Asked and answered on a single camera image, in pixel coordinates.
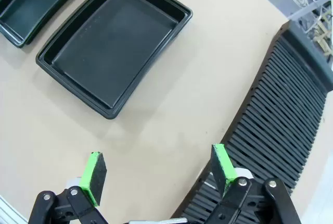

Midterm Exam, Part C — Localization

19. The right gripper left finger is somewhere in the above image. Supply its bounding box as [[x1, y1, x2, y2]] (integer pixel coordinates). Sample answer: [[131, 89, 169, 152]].
[[28, 152, 108, 224]]

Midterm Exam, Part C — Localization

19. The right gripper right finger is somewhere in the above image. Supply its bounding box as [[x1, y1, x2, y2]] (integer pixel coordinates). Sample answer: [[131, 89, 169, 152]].
[[208, 143, 302, 224]]

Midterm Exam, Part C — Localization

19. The black ESD tray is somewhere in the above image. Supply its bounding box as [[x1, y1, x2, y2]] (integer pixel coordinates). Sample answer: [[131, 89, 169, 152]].
[[35, 0, 194, 120], [0, 0, 96, 49]]

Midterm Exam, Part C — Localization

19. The black slotted board rack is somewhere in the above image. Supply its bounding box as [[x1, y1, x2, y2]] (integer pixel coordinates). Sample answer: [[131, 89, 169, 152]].
[[170, 20, 333, 224]]

